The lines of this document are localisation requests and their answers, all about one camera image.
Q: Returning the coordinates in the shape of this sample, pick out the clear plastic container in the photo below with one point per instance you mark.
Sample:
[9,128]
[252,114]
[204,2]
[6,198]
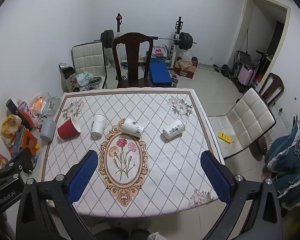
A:
[51,104]

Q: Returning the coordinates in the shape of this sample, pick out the black dumbbell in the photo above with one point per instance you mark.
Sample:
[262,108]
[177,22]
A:
[223,68]

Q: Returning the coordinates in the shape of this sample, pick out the black barbell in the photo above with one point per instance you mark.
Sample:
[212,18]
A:
[107,38]

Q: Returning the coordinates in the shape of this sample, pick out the red and white plastic bag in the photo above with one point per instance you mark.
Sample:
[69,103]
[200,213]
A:
[158,51]

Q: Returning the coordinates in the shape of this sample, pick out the grey plastic cup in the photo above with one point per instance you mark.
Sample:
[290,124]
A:
[47,130]

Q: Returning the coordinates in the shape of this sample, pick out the white padded chair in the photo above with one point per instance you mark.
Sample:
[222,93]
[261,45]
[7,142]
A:
[247,122]
[88,57]

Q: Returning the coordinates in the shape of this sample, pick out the yellow plastic bag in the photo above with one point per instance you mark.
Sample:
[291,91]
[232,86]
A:
[10,128]

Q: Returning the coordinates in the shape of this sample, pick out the dark wooden chair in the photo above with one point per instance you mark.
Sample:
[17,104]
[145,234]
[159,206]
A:
[275,83]
[132,62]

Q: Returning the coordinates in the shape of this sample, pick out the white cup with black characters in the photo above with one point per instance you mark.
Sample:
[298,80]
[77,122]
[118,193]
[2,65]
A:
[173,129]

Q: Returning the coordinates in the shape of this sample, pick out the door frame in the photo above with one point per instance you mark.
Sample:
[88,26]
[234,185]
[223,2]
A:
[267,1]

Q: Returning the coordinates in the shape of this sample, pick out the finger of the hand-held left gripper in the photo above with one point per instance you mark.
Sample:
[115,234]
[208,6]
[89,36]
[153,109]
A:
[22,158]

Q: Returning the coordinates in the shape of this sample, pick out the orange box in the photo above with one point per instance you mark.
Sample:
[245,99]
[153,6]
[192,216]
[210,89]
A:
[27,141]

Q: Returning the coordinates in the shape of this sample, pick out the white weight bench rack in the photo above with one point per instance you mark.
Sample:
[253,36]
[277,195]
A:
[177,33]

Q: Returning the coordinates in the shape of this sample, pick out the kick scooter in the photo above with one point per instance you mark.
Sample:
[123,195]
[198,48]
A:
[262,57]

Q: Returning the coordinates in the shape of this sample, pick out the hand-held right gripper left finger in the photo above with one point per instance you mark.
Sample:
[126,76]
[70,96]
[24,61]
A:
[83,176]

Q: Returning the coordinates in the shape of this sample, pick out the blue denim clothes pile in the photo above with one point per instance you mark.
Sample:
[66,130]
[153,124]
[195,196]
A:
[290,160]

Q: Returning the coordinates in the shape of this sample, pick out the green and white plastic bag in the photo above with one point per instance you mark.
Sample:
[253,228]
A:
[83,78]

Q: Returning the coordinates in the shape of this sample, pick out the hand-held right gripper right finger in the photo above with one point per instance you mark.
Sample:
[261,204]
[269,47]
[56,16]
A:
[216,177]

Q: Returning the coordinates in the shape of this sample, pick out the plain white paper cup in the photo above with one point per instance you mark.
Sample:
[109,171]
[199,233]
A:
[98,125]

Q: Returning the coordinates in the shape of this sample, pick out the white cup with bamboo print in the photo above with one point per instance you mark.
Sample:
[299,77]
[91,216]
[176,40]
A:
[133,127]

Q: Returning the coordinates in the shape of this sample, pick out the brown cardboard box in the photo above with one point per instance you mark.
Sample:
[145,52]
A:
[186,68]

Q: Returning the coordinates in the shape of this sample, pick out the yellow small device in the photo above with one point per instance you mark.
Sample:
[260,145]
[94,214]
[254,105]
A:
[224,137]

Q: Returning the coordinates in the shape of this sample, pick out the blue weight bench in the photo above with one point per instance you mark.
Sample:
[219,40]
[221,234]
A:
[160,73]

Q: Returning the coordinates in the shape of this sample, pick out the silver and black bag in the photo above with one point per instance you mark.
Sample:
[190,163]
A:
[68,77]

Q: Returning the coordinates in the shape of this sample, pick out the pink suitcase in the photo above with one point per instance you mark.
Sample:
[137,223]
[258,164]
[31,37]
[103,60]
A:
[247,75]

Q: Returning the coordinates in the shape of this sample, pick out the orange snack bag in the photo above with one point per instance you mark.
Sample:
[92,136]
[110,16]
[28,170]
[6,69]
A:
[38,102]

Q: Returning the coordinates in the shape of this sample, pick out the metal bowls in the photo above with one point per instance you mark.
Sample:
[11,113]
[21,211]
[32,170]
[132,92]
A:
[95,81]

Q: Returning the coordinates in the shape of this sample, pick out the black tool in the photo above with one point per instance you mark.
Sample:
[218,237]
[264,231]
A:
[15,108]

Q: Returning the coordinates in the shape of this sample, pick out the floral printed tablecloth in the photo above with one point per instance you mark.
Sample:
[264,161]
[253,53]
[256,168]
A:
[152,180]

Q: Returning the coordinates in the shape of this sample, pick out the red paper cup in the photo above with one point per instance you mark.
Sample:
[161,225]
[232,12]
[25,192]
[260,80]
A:
[68,128]

